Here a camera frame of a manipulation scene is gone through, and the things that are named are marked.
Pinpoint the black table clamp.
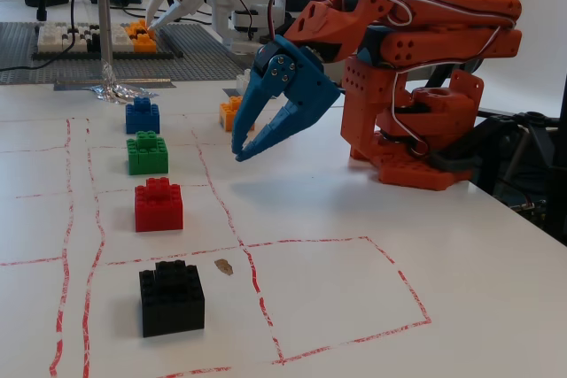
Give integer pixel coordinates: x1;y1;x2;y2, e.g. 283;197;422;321
427;114;532;174

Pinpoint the small white brick slab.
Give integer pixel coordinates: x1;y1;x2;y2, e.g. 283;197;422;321
110;23;134;53

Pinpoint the black brick block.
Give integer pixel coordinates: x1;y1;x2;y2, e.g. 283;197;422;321
138;259;206;338

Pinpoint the green brick block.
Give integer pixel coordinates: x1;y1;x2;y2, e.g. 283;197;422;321
126;130;170;175

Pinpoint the metal pole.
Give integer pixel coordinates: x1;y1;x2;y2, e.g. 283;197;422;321
94;0;114;87

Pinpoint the blue brick block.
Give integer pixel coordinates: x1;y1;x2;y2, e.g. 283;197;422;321
125;96;161;135

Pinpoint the red brick block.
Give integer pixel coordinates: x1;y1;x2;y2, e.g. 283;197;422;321
134;177;184;233

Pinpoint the orange brick slab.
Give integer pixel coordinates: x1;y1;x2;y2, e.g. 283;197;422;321
125;19;159;54

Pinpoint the black cable on baseplate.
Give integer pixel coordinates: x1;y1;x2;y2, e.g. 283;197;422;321
0;27;76;73

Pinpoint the black brick rail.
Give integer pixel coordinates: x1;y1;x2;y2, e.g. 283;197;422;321
30;50;185;61

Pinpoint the grey studded baseplate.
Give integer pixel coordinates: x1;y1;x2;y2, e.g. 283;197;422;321
0;21;249;86

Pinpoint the crumpled aluminium foil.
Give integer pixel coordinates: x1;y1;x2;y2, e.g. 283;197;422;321
83;80;159;107

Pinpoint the yellow brick block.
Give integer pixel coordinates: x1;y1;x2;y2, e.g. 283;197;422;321
219;95;257;133

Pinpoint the white brick block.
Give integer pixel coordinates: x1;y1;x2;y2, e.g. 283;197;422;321
235;68;252;96

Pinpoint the blue-grey tape strip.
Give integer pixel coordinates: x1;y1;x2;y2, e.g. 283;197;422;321
53;78;172;92

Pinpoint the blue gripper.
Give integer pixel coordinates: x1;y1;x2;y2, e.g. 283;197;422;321
230;35;343;163

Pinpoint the large white brick slab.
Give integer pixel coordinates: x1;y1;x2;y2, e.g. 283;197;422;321
36;23;74;54

